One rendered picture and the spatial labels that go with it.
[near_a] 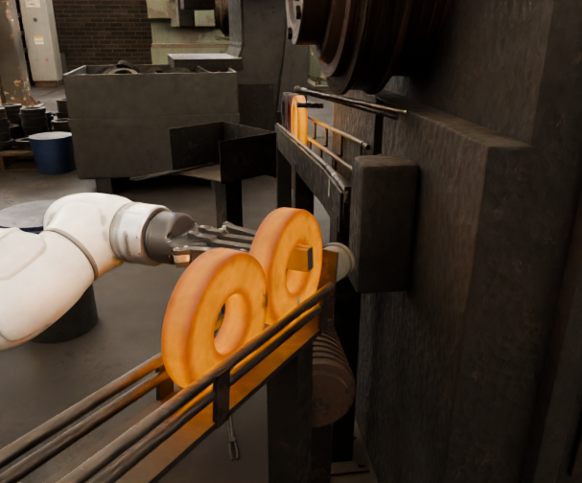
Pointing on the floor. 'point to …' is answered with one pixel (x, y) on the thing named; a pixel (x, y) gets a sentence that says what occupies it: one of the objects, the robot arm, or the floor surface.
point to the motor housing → (328, 400)
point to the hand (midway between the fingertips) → (286, 255)
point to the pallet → (11, 134)
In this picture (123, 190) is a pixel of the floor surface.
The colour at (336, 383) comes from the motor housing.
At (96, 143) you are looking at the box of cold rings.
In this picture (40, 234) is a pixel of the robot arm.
